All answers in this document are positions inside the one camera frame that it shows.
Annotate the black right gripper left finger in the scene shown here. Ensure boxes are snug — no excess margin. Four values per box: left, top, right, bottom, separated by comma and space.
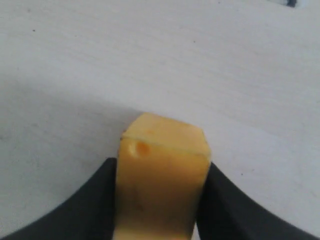
4, 157, 117, 240

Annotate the yellow cheese wedge block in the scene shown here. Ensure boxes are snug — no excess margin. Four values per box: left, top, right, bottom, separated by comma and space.
113, 113, 211, 240

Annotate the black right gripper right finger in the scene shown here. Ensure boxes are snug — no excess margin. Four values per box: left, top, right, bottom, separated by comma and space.
196, 163, 316, 240

